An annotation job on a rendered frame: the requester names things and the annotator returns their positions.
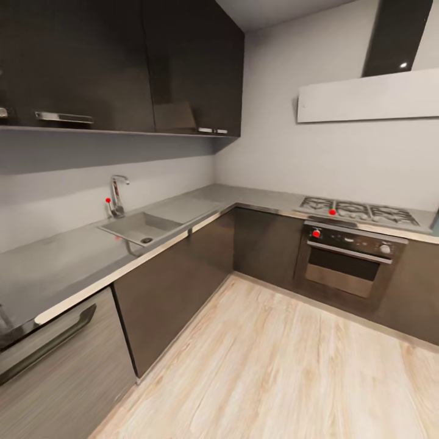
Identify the dishwasher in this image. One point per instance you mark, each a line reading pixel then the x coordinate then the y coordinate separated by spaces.
pixel 60 380

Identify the burner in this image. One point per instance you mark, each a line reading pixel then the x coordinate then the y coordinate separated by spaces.
pixel 384 215

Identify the drop in sink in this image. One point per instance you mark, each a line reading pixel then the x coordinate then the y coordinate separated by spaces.
pixel 148 226

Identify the cabinet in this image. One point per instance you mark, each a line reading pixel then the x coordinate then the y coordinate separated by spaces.
pixel 195 62
pixel 74 66

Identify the oven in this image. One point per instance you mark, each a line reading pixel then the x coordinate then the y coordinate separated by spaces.
pixel 353 265

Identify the range hood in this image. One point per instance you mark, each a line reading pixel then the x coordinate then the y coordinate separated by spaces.
pixel 389 88

